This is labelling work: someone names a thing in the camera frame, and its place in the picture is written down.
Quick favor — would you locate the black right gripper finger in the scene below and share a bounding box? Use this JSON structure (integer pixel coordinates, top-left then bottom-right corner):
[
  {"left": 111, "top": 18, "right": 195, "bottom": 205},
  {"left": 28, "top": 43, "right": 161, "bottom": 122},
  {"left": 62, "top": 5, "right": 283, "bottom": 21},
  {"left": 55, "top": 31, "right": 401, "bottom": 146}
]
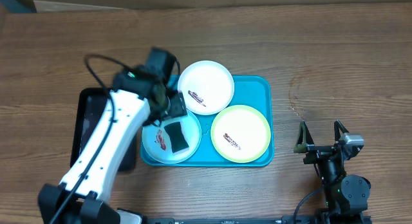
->
[
  {"left": 334, "top": 120, "right": 348, "bottom": 141},
  {"left": 294, "top": 121, "right": 314, "bottom": 153}
]

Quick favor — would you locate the light blue plate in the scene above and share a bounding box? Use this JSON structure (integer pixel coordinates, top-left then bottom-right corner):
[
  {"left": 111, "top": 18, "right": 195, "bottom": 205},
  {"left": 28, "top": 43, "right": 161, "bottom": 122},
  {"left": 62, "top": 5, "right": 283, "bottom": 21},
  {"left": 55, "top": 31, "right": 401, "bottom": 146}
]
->
[{"left": 140, "top": 111, "right": 201, "bottom": 165}]

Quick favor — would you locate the green and pink sponge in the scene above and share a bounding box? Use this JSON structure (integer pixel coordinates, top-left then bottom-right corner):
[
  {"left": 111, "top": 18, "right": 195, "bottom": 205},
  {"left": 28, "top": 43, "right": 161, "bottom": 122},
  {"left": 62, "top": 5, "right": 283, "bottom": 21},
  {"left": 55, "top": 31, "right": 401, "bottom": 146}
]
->
[{"left": 164, "top": 122, "right": 189, "bottom": 154}]

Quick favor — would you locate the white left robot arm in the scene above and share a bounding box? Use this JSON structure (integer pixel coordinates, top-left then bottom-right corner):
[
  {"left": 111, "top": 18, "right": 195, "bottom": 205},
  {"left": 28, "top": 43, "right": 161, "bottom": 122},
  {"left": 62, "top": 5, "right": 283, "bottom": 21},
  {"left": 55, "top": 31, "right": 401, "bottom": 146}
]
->
[{"left": 38, "top": 48, "right": 187, "bottom": 223}]

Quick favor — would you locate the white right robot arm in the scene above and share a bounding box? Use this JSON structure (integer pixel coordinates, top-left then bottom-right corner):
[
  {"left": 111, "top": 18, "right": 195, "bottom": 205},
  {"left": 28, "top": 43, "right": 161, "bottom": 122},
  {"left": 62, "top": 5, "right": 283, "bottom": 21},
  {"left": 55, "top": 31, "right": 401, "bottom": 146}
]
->
[{"left": 290, "top": 120, "right": 372, "bottom": 224}]

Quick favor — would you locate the blue plastic tray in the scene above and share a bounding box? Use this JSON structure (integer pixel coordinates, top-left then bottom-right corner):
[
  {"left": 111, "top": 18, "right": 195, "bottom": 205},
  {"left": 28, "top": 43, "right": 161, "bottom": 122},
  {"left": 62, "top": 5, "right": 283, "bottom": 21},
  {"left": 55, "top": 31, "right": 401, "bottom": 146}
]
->
[{"left": 143, "top": 75, "right": 275, "bottom": 167}]

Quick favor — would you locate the black water tray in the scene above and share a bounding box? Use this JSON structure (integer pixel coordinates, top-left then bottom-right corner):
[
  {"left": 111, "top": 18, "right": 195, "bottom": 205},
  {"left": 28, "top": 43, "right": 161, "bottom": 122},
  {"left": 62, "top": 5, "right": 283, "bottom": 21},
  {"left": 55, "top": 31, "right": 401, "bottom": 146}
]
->
[{"left": 70, "top": 88, "right": 137, "bottom": 172}]

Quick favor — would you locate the white plate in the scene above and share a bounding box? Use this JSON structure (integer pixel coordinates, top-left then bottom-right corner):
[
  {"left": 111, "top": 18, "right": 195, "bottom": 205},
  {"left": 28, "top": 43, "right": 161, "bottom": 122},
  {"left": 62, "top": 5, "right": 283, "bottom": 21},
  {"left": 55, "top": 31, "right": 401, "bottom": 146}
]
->
[{"left": 178, "top": 61, "right": 234, "bottom": 115}]

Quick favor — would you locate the yellow green plate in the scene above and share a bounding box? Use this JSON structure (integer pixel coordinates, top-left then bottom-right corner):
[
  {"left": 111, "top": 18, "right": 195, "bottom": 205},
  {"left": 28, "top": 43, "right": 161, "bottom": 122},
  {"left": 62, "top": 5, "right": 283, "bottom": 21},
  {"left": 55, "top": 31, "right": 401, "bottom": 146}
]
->
[{"left": 211, "top": 105, "right": 272, "bottom": 163}]

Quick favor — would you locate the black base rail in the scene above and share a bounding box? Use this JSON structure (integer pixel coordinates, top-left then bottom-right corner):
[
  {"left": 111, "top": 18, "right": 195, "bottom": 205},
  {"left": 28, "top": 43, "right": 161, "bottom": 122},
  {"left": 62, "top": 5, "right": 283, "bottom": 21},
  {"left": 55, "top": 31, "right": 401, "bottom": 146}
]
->
[{"left": 142, "top": 215, "right": 373, "bottom": 224}]

